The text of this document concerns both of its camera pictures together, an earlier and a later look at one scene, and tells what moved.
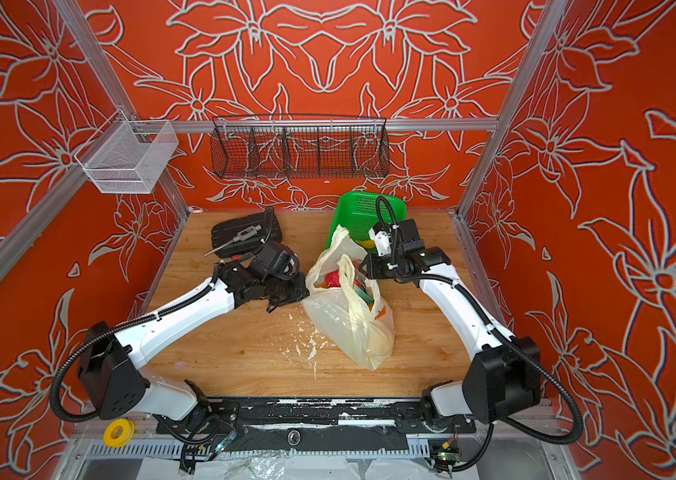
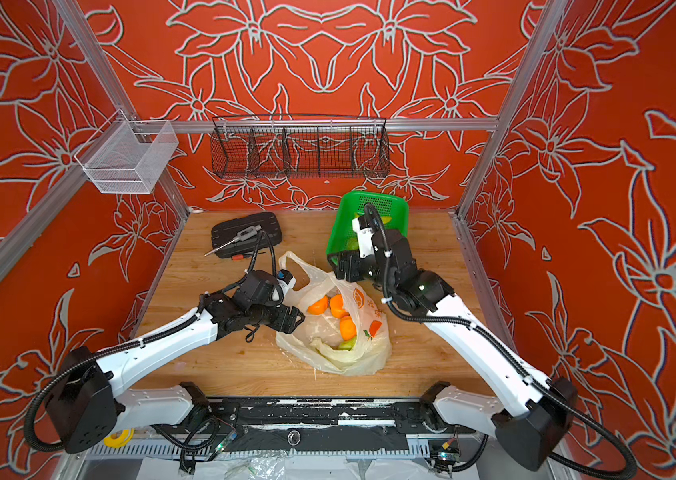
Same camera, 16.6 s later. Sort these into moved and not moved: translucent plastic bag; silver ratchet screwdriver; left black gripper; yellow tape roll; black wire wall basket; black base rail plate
Moved: translucent plastic bag; left black gripper
Not moved: yellow tape roll; black wire wall basket; black base rail plate; silver ratchet screwdriver
